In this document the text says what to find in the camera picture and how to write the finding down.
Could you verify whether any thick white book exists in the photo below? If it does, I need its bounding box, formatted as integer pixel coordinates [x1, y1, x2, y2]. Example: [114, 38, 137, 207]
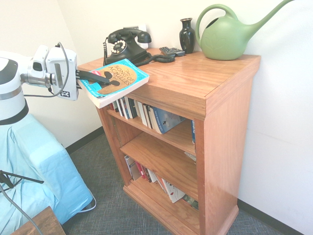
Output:
[135, 100, 148, 127]

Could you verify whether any white book red print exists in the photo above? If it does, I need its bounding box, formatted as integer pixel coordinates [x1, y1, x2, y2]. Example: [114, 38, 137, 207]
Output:
[161, 178, 186, 204]

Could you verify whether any teal Song of Achilles book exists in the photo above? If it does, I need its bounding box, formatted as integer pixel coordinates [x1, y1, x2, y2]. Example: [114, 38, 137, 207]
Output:
[78, 58, 150, 109]

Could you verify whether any dark wooden table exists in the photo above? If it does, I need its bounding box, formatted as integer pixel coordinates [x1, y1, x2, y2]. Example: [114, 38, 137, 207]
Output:
[9, 205, 67, 235]

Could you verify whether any blue cover paperback book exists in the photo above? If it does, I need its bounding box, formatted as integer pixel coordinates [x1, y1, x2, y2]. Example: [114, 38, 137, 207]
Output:
[149, 106, 187, 135]

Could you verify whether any white floor cable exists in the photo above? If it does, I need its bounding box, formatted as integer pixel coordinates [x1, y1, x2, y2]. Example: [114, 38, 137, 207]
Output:
[80, 193, 97, 212]

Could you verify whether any green plastic watering can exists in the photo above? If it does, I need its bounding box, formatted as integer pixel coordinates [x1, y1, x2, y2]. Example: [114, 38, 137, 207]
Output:
[195, 0, 296, 61]

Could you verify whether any black tripod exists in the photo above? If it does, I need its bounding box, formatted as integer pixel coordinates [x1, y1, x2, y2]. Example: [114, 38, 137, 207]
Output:
[0, 170, 45, 189]

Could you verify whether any blue spine book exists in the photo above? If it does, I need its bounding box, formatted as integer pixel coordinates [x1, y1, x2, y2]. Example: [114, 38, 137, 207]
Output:
[121, 96, 132, 120]

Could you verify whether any dark photo magazine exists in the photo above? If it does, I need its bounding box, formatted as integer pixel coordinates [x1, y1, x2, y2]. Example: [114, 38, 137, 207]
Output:
[182, 194, 199, 211]

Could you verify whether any grey white book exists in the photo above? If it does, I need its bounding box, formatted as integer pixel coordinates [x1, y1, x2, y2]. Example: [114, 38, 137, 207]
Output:
[124, 155, 142, 181]

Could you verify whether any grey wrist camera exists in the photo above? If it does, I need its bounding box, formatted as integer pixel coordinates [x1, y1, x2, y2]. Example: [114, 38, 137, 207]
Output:
[31, 45, 49, 74]

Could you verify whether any black spine paperback book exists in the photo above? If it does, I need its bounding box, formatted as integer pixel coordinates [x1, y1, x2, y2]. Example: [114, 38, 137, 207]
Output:
[127, 97, 138, 119]

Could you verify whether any black rotary telephone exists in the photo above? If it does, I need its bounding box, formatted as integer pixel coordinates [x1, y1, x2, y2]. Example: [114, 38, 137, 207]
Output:
[102, 28, 177, 67]

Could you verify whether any small black vase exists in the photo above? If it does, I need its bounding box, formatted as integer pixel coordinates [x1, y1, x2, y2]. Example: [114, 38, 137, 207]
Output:
[179, 18, 196, 54]

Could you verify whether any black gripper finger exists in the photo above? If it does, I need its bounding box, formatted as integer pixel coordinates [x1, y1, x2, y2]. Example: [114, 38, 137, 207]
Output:
[75, 70, 110, 85]

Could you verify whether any black remote control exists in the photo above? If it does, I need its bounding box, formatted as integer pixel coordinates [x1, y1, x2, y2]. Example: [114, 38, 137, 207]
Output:
[159, 46, 186, 57]

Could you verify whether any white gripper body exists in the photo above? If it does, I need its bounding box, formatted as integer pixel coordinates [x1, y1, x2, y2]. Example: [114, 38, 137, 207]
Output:
[45, 46, 80, 101]

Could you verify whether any white paperback book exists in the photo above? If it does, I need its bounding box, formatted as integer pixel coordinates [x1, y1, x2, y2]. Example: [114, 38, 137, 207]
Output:
[147, 168, 158, 184]

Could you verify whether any wooden bookshelf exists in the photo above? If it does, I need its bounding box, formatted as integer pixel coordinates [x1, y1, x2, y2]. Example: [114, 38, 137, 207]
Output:
[77, 47, 262, 235]

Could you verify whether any black cover book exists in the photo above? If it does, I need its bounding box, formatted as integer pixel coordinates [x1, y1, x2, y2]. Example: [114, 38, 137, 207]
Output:
[143, 104, 154, 130]

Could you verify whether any light blue cloth cover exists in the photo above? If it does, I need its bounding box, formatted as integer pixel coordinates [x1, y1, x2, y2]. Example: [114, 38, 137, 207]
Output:
[0, 112, 97, 235]

